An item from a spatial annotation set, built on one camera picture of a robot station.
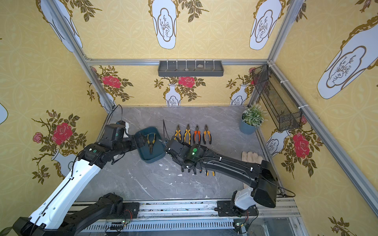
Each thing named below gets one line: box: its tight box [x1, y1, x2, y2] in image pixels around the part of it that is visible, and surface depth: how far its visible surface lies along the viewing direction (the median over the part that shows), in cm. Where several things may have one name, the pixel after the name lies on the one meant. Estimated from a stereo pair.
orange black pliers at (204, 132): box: [202, 124, 213, 145], surface depth 105 cm
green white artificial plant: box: [241, 102, 268, 128], surface depth 97 cm
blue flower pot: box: [239, 118, 257, 135], surface depth 100 cm
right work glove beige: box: [241, 150, 264, 165], surface depth 95 cm
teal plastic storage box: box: [136, 126, 167, 164], surface depth 98 cm
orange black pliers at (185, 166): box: [181, 165, 191, 173], surface depth 52 cm
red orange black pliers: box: [192, 124, 202, 145], surface depth 105 cm
